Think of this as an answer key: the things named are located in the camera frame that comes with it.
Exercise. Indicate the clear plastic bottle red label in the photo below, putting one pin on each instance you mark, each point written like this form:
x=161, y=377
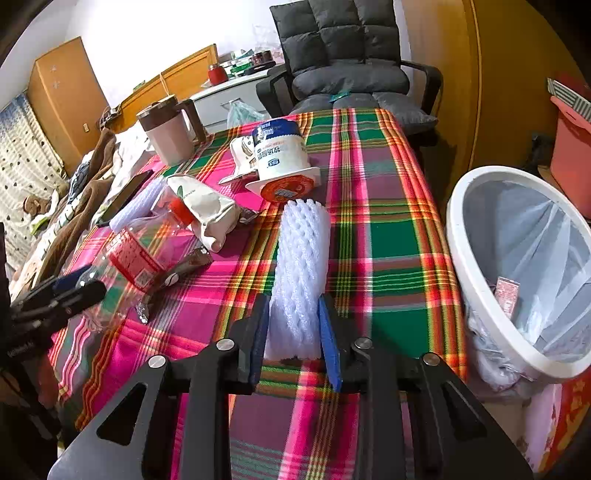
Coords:
x=134, y=258

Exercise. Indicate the green striped box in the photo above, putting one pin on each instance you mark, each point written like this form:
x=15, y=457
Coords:
x=568, y=94

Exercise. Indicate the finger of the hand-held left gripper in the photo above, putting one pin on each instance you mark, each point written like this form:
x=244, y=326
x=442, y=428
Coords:
x=69, y=278
x=85, y=295

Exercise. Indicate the dotted blue white curtain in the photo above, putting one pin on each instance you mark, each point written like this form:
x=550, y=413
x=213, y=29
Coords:
x=23, y=161

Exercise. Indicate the white nightstand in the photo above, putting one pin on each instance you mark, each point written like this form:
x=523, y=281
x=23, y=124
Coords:
x=231, y=94

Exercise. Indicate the red printed carton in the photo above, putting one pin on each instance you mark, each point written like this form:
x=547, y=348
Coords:
x=572, y=415

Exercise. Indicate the pink pitcher brown lid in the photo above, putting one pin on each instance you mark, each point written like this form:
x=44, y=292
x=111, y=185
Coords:
x=168, y=138

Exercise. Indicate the brown plush toy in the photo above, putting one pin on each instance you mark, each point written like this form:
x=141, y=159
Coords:
x=36, y=206

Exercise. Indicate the black smartphone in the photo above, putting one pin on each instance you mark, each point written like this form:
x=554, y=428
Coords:
x=124, y=196

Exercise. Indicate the white round trash bin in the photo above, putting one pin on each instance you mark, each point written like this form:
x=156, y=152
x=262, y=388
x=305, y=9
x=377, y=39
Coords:
x=466, y=258

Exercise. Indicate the power strip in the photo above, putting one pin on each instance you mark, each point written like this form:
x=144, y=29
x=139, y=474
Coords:
x=110, y=117

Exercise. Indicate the green patterned plastic bag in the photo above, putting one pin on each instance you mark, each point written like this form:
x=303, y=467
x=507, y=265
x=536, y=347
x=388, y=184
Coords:
x=244, y=115

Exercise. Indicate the brown snack wrapper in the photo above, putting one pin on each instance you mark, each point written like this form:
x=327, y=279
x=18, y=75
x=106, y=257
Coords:
x=184, y=270

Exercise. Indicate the white yogurt tub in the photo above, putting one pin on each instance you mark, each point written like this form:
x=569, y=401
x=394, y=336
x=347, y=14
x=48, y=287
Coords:
x=281, y=147

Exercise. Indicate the grey cushioned office chair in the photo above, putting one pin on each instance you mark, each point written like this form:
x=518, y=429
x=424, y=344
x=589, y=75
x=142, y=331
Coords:
x=341, y=46

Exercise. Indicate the green boxes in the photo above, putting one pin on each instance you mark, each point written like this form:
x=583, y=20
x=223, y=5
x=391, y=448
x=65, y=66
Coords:
x=242, y=62

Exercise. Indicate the red printed wrapper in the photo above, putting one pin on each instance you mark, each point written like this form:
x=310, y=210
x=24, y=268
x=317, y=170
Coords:
x=505, y=295

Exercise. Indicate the wooden door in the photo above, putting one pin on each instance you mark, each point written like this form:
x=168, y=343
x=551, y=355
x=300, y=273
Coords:
x=498, y=69

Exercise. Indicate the black office chair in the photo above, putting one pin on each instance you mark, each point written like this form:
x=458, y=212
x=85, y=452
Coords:
x=272, y=92

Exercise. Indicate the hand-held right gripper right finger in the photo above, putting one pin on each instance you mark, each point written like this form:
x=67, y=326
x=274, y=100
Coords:
x=328, y=344

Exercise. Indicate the wooden wardrobe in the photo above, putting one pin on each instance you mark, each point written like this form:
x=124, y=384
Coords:
x=64, y=101

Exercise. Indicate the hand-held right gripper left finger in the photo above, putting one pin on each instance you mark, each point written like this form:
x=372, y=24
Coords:
x=260, y=334

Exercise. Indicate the cream paper bag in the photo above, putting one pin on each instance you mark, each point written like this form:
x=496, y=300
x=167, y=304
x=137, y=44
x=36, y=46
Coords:
x=207, y=210

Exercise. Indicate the white bedding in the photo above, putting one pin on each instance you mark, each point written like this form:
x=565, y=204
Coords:
x=134, y=152

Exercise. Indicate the small green packet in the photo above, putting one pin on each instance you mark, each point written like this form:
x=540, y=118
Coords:
x=339, y=96

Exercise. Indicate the brown blanket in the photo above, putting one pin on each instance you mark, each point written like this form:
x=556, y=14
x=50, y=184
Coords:
x=78, y=217

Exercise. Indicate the patterned crushed paper cup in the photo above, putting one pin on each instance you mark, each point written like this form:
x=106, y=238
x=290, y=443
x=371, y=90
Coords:
x=242, y=154

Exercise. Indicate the red jar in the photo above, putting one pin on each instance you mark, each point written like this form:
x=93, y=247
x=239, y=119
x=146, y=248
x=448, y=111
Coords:
x=218, y=74

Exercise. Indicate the wooden bed headboard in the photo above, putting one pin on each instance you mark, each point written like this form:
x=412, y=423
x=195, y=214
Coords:
x=184, y=74

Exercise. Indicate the pink storage box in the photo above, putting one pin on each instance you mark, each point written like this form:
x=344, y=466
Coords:
x=572, y=157

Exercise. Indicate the plaid tablecloth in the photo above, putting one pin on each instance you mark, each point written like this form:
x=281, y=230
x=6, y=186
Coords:
x=378, y=230

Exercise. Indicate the translucent bin liner bag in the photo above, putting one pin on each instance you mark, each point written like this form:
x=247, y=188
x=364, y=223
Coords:
x=531, y=230

